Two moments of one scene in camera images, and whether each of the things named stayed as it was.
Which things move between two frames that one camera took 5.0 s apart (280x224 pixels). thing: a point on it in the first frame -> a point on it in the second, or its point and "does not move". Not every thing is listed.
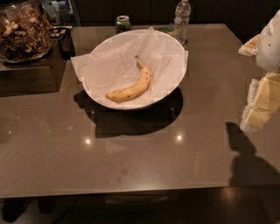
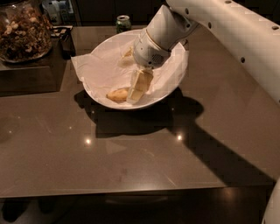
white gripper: [269, 46] -> [146, 52]
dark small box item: [64, 34] does not move
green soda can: [122, 24] does not move
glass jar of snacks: [25, 31] does not move
